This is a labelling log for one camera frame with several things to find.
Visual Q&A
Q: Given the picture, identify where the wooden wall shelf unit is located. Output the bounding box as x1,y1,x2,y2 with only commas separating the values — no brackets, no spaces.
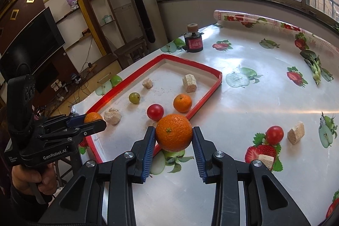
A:
0,0,119,78

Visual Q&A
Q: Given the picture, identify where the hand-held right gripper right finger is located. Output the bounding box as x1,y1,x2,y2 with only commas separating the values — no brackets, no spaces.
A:
192,126,311,226

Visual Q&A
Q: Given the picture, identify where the large orange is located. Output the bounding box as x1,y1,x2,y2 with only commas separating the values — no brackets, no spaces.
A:
155,114,193,152

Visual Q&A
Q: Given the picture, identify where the small orange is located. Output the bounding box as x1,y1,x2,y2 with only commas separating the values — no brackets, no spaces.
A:
84,112,103,124

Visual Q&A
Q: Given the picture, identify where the medium orange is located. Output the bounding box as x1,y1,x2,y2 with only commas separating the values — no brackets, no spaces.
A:
173,94,192,113

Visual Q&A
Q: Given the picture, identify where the red rimmed tray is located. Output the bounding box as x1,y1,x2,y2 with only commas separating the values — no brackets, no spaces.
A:
85,54,222,163

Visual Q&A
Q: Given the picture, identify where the red tomato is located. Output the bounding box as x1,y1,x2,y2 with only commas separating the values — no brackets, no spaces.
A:
147,104,165,121
265,126,284,145

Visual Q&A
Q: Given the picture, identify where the person's left forearm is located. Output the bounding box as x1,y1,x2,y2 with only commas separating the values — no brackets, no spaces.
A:
0,184,51,226

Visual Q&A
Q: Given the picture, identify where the black jar with red label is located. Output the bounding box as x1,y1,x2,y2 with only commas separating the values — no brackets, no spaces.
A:
183,23,204,53

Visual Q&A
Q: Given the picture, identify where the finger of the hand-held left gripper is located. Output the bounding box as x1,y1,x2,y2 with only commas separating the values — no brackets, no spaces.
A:
42,113,88,127
40,119,107,142

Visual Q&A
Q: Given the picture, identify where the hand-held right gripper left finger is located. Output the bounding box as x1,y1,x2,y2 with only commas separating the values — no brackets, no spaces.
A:
40,126,157,226

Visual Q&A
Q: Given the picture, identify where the green bok choy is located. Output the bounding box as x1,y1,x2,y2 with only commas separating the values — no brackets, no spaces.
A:
300,50,325,85

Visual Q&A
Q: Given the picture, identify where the person's left hand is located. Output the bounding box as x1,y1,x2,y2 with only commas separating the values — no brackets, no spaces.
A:
11,161,57,196

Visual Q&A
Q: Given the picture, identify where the black flat television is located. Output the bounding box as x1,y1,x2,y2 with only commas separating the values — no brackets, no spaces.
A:
0,7,66,75

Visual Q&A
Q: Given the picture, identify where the wooden stool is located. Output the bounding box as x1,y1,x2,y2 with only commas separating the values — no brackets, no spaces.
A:
114,39,149,69

